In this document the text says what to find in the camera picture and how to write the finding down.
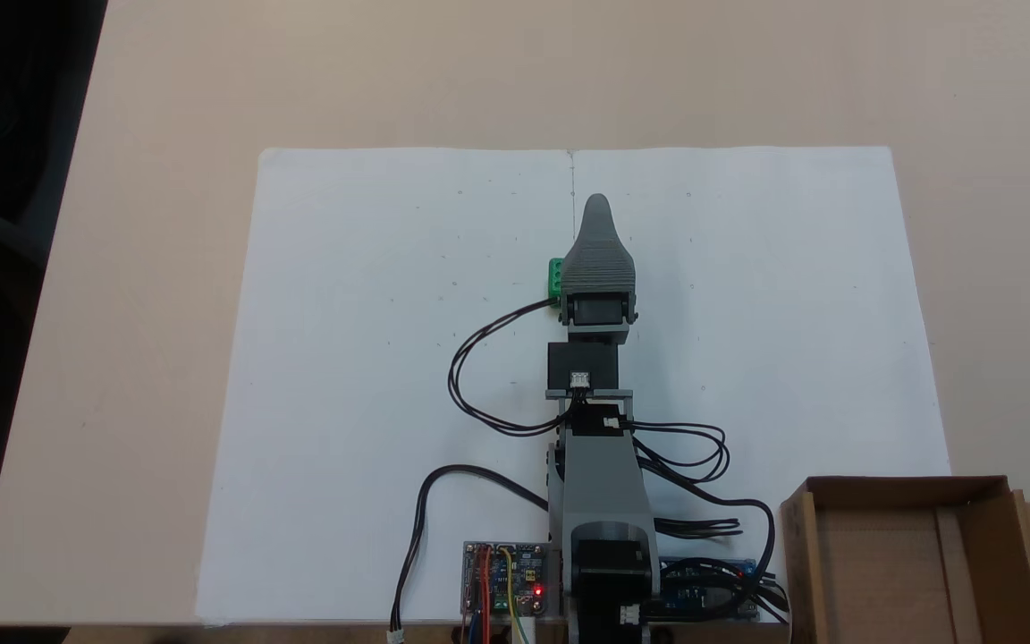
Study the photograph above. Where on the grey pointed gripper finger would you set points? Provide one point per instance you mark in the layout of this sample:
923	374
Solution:
598	259

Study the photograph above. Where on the green die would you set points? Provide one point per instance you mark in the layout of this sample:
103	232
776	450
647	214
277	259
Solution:
555	277

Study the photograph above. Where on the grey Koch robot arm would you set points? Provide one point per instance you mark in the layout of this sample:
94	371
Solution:
600	483

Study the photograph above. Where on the white paper sheet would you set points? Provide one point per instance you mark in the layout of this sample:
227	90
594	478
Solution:
372	358

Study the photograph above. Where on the blue circuit board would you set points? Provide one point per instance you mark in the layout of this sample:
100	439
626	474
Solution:
685	595

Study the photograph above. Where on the brown cardboard box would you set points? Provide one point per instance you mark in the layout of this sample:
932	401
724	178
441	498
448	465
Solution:
882	563

